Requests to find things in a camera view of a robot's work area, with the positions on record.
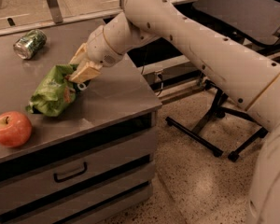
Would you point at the green rice chip bag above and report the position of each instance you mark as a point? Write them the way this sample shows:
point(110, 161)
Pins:
point(55, 92)

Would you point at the red apple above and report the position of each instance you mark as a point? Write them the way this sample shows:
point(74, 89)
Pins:
point(15, 129)

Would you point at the black tilted stand table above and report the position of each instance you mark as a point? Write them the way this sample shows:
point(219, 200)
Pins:
point(256, 20)

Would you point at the grey drawer cabinet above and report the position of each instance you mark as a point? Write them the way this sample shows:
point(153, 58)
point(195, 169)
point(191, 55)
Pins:
point(110, 126)

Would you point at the green soda can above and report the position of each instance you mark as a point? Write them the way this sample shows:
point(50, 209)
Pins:
point(29, 44)

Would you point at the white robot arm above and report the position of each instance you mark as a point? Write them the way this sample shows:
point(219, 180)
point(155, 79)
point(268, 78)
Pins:
point(251, 80)

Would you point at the grey metal post left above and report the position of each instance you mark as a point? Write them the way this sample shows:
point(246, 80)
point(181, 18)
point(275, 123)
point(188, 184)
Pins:
point(55, 11)

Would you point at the black drawer handle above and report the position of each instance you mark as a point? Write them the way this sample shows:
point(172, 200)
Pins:
point(62, 177)

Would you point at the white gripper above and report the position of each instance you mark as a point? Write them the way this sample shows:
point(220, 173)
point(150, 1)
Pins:
point(98, 48)

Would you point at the black wheeled chair base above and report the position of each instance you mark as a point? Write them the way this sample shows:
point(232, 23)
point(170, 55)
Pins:
point(235, 154)

